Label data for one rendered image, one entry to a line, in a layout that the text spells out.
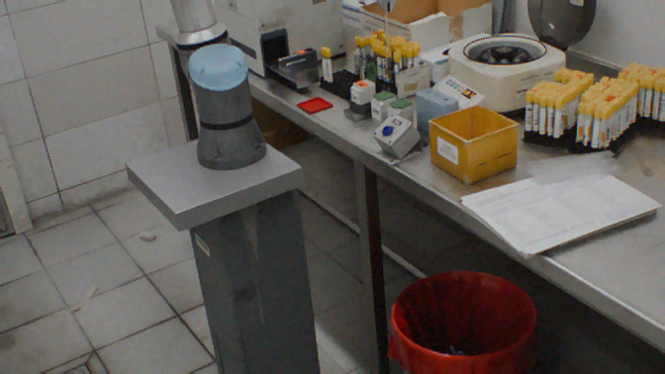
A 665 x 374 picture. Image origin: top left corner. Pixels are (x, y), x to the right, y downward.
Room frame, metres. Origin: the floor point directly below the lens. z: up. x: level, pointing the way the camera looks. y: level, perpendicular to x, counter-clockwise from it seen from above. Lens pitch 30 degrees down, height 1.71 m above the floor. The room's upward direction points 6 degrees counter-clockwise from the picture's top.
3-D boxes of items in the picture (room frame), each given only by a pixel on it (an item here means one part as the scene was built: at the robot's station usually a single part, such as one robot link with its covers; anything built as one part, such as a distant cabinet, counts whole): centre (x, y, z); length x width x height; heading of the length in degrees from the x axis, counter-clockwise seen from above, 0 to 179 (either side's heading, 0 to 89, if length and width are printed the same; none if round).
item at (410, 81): (2.02, -0.18, 0.91); 0.20 x 0.10 x 0.07; 30
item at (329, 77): (2.00, -0.07, 0.93); 0.17 x 0.09 x 0.11; 31
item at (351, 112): (1.85, -0.09, 0.89); 0.09 x 0.05 x 0.04; 119
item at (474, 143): (1.53, -0.30, 0.92); 0.13 x 0.13 x 0.10; 27
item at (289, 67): (2.10, 0.09, 0.92); 0.21 x 0.07 x 0.05; 30
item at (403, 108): (1.73, -0.17, 0.91); 0.05 x 0.04 x 0.07; 120
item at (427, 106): (1.68, -0.25, 0.92); 0.10 x 0.07 x 0.10; 32
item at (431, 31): (2.21, -0.30, 0.95); 0.29 x 0.25 x 0.15; 120
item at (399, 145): (1.62, -0.16, 0.92); 0.13 x 0.07 x 0.08; 120
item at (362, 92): (1.85, -0.09, 0.92); 0.05 x 0.04 x 0.06; 119
